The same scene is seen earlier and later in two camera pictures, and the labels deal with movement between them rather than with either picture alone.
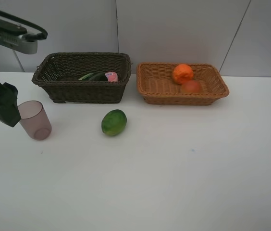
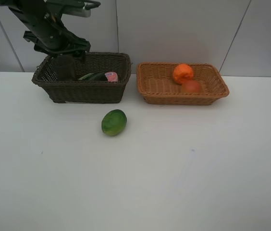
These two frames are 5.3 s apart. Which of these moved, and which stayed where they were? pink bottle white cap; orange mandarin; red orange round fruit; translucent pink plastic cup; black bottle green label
Moved: translucent pink plastic cup
Stayed: black bottle green label; pink bottle white cap; orange mandarin; red orange round fruit
